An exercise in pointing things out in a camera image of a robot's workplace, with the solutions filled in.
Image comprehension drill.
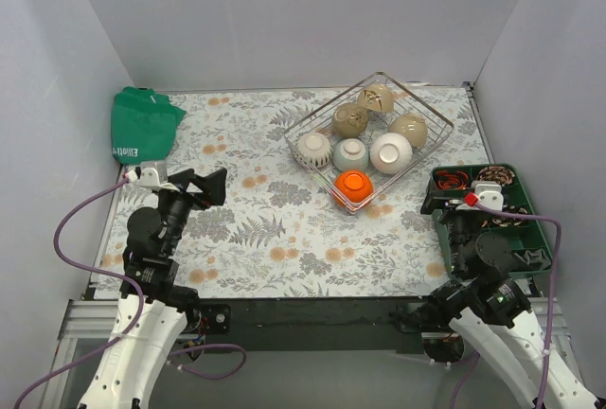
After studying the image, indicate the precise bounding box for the wire dish rack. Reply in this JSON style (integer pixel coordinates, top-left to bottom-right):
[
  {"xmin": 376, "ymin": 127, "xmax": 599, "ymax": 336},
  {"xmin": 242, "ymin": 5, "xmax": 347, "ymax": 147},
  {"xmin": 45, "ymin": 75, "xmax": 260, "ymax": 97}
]
[{"xmin": 284, "ymin": 72, "xmax": 454, "ymax": 213}]

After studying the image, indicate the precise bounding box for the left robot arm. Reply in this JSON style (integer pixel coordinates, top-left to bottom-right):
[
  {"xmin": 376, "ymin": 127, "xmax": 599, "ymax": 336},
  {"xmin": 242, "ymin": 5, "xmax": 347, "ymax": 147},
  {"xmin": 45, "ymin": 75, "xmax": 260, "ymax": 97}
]
[{"xmin": 79, "ymin": 163, "xmax": 227, "ymax": 408}]

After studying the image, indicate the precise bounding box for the white bowl with dark stripes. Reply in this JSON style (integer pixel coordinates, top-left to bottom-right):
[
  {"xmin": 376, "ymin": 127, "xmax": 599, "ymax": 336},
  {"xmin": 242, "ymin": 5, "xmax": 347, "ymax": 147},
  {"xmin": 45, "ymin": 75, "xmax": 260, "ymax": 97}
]
[{"xmin": 296, "ymin": 132, "xmax": 333, "ymax": 168}]

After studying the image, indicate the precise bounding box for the orange black cable coil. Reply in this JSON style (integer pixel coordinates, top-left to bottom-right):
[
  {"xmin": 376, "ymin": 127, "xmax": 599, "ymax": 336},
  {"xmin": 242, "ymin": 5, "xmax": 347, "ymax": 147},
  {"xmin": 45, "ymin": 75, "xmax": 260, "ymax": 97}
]
[{"xmin": 434, "ymin": 169, "xmax": 469, "ymax": 190}]

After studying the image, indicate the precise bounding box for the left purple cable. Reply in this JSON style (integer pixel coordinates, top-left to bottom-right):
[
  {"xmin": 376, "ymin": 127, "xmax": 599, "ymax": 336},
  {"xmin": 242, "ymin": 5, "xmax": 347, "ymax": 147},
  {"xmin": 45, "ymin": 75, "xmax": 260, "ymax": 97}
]
[{"xmin": 13, "ymin": 176, "xmax": 247, "ymax": 409}]

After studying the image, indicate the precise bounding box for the olive bowl with drawing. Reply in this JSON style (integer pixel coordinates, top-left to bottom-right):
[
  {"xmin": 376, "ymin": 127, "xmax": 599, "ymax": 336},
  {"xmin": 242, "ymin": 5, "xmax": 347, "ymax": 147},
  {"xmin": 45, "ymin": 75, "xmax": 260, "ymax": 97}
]
[{"xmin": 331, "ymin": 102, "xmax": 368, "ymax": 138}]

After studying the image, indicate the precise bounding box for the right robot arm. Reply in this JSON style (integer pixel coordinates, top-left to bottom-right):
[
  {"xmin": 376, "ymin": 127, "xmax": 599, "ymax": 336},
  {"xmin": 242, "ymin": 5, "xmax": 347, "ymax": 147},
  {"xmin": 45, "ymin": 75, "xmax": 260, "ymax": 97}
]
[{"xmin": 421, "ymin": 181, "xmax": 605, "ymax": 408}]

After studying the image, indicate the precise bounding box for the grey cloth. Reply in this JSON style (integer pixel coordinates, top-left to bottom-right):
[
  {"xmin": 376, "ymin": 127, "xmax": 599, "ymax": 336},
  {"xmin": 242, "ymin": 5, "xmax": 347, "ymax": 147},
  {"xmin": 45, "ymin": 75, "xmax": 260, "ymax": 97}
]
[{"xmin": 512, "ymin": 248, "xmax": 551, "ymax": 272}]

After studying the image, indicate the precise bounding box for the green compartment tray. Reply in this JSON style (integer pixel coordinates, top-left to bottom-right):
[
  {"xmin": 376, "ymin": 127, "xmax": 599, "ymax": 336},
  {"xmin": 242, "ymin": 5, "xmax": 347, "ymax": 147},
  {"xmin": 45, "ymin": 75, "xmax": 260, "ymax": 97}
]
[{"xmin": 430, "ymin": 163, "xmax": 552, "ymax": 279}]

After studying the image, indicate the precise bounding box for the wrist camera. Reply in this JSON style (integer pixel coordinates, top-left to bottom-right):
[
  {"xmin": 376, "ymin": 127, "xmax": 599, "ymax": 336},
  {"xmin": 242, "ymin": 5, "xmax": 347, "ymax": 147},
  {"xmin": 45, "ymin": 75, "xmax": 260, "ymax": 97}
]
[
  {"xmin": 458, "ymin": 180, "xmax": 504, "ymax": 212},
  {"xmin": 123, "ymin": 160, "xmax": 169, "ymax": 190}
]

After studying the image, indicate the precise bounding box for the floral table mat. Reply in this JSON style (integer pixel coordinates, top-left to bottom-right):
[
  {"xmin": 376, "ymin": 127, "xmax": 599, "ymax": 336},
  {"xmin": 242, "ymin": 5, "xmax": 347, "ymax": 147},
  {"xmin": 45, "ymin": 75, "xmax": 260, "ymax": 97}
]
[{"xmin": 92, "ymin": 86, "xmax": 531, "ymax": 299}]

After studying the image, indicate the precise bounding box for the purple cable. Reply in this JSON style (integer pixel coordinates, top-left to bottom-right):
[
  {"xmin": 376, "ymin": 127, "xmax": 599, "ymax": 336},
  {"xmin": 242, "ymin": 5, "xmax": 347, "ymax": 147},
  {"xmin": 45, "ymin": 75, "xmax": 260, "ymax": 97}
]
[
  {"xmin": 13, "ymin": 176, "xmax": 247, "ymax": 409},
  {"xmin": 447, "ymin": 203, "xmax": 563, "ymax": 409}
]

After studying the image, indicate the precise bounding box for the orange bowl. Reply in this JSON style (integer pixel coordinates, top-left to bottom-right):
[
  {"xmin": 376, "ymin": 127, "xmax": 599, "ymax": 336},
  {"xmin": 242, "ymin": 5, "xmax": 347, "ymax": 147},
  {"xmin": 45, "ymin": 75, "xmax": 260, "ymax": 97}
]
[{"xmin": 334, "ymin": 170, "xmax": 374, "ymax": 203}]

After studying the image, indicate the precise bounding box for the beige plain bowl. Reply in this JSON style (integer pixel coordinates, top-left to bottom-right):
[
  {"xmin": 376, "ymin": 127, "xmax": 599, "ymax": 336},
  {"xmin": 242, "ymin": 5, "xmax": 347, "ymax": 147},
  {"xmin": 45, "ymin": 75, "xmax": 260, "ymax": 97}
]
[{"xmin": 388, "ymin": 113, "xmax": 428, "ymax": 149}]

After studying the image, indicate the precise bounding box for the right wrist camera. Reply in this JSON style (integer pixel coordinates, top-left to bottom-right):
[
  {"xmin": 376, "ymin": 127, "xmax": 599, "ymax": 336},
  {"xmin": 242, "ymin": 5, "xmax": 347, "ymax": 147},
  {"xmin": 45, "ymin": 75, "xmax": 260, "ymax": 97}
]
[{"xmin": 458, "ymin": 180, "xmax": 504, "ymax": 212}]

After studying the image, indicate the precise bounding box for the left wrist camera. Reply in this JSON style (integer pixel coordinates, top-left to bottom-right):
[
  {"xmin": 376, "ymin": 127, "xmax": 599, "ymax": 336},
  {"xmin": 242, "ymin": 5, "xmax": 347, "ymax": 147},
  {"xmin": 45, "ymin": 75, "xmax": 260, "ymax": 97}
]
[{"xmin": 123, "ymin": 160, "xmax": 169, "ymax": 190}]

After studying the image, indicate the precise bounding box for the pale green ribbed bowl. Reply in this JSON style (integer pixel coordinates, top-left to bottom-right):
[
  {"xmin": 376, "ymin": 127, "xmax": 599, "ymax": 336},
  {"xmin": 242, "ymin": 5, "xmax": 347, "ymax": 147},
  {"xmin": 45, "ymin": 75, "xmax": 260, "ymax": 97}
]
[{"xmin": 332, "ymin": 138, "xmax": 370, "ymax": 171}]

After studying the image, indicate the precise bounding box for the beige bowl with gold pattern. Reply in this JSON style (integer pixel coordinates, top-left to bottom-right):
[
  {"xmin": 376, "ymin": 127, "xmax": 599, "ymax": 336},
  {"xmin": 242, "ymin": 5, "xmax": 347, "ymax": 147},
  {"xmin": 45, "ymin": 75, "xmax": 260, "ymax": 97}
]
[{"xmin": 356, "ymin": 83, "xmax": 394, "ymax": 113}]

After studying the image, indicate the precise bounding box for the black pink cable coil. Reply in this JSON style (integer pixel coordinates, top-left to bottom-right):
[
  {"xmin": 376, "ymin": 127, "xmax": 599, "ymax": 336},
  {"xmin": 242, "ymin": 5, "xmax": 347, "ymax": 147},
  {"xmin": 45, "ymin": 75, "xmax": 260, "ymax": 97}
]
[{"xmin": 477, "ymin": 204, "xmax": 530, "ymax": 229}]

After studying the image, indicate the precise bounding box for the green cloth bag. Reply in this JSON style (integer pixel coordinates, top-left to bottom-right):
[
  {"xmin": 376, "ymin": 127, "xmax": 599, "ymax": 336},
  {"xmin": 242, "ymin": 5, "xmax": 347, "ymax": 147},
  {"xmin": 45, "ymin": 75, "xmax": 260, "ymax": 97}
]
[{"xmin": 111, "ymin": 87, "xmax": 186, "ymax": 165}]

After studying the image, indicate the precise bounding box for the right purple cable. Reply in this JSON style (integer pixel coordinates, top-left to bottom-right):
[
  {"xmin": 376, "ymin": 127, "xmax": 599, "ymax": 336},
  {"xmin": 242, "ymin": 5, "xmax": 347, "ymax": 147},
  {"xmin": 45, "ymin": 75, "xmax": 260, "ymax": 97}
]
[{"xmin": 447, "ymin": 203, "xmax": 563, "ymax": 409}]

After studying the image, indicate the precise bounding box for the brown patterned cable coil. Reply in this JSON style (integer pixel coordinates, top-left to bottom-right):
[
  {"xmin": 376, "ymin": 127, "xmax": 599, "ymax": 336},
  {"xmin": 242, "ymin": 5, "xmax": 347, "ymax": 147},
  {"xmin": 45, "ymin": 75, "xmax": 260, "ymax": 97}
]
[{"xmin": 475, "ymin": 166, "xmax": 517, "ymax": 187}]

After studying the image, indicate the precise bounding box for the aluminium frame rail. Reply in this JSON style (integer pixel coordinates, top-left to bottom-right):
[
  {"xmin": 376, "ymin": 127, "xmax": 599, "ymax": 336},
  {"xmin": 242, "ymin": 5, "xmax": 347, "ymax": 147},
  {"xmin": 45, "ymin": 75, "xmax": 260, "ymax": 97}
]
[{"xmin": 40, "ymin": 294, "xmax": 593, "ymax": 409}]

